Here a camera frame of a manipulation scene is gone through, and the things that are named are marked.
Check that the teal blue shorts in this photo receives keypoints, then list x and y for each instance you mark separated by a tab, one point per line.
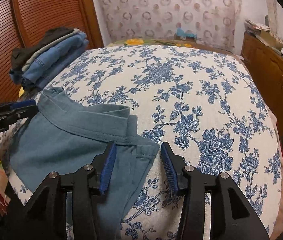
64	136

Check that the beige tied side curtain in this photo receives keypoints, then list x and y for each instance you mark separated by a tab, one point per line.
272	15

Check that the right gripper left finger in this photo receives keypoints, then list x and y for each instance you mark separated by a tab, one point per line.
44	215

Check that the black folded pants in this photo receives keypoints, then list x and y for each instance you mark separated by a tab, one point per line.
20	56

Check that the blue floral white quilt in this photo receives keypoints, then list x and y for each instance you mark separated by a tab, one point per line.
204	104

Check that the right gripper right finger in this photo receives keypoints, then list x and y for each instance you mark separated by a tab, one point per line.
232	216

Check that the stack of papers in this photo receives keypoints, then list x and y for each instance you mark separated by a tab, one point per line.
255	28

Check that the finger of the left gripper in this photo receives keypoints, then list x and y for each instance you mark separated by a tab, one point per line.
14	107
10	117

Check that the brown wooden cabinet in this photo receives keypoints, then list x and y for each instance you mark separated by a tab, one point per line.
266	69

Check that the blue folded jeans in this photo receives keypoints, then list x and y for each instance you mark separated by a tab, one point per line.
50	63

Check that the pink circle patterned curtain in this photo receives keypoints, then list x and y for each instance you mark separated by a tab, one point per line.
213	21

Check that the cardboard box on cabinet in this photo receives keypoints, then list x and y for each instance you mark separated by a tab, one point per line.
271	39

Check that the box with blue cloth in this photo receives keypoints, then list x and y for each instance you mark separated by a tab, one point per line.
185	35

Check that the brown louvered wardrobe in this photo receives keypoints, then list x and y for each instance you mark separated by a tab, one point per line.
24	22

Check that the grey folded garment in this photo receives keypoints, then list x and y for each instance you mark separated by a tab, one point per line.
47	47

